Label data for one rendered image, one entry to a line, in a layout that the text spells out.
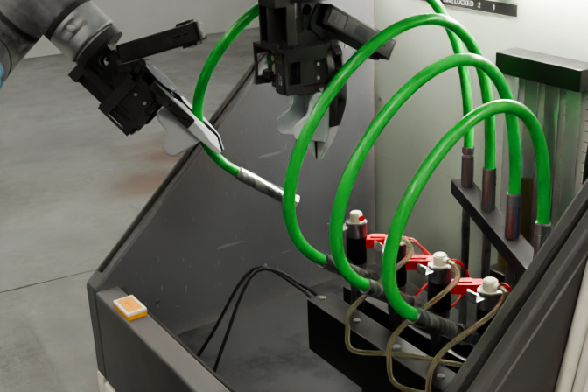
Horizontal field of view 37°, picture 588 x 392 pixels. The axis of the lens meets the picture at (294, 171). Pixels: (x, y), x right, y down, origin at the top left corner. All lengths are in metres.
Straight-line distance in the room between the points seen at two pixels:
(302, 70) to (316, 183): 0.52
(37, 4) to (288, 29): 0.34
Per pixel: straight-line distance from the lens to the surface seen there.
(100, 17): 1.16
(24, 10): 1.17
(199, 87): 1.13
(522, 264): 1.05
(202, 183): 1.37
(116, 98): 1.13
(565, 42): 1.21
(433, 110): 1.41
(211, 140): 1.13
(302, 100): 1.07
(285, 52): 0.98
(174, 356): 1.17
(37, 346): 3.15
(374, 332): 1.13
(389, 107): 0.91
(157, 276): 1.39
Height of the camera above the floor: 1.57
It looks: 21 degrees down
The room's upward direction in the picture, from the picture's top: 2 degrees counter-clockwise
